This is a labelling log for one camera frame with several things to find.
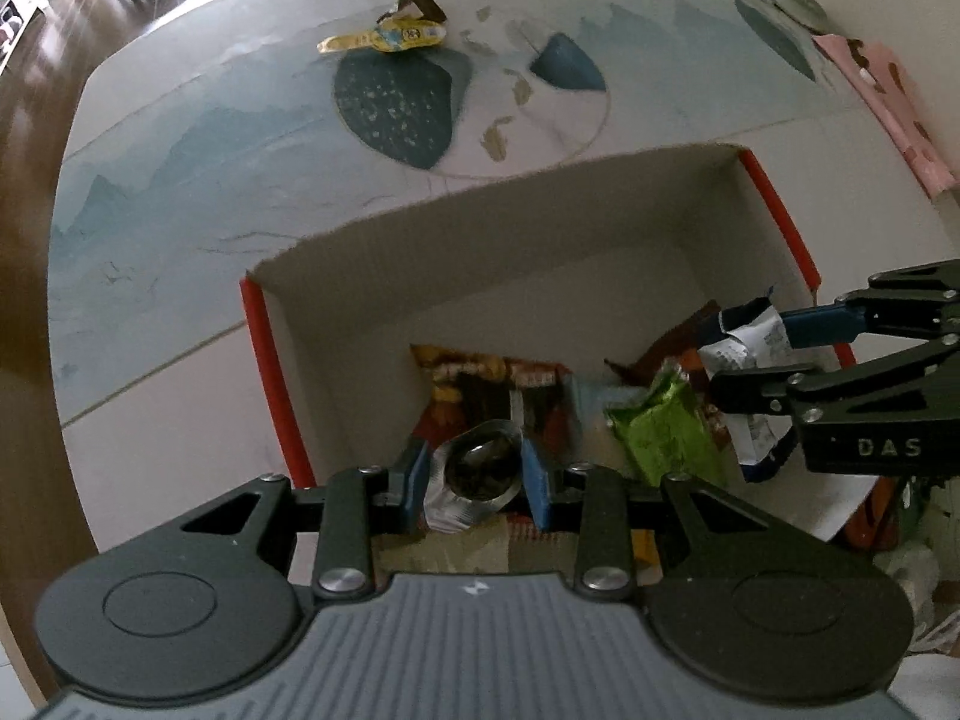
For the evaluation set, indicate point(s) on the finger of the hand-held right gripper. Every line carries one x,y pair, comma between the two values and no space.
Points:
900,307
862,386

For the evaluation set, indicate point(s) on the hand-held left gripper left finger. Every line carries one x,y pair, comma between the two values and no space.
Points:
416,480

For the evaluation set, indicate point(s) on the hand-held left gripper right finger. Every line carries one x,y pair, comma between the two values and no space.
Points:
535,487

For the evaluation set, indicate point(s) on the silver foil snack packet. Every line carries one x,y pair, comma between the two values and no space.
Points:
472,465

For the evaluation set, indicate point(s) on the light blue snack packet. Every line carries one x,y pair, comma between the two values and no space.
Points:
589,405

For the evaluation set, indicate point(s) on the white blue snack packet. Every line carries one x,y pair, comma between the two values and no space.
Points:
750,356

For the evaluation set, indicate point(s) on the gold foil snack packet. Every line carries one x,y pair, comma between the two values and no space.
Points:
645,546

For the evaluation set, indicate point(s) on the green snack packet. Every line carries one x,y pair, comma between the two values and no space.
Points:
664,427

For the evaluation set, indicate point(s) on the red edged cardboard box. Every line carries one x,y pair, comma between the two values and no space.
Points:
525,262

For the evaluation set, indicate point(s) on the orange patterned bag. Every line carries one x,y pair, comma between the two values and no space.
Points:
870,517

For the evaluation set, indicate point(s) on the brown orange snack packet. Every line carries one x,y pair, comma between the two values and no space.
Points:
487,382

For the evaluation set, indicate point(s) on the dark brown snack packet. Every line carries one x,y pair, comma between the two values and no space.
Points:
675,341

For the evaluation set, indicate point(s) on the pink patterned cloth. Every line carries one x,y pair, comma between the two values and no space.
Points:
892,105

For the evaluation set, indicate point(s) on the yellow cartoon snack packet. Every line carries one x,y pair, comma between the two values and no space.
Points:
390,36

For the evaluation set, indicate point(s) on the white cabinet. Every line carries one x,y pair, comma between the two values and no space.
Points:
15,4

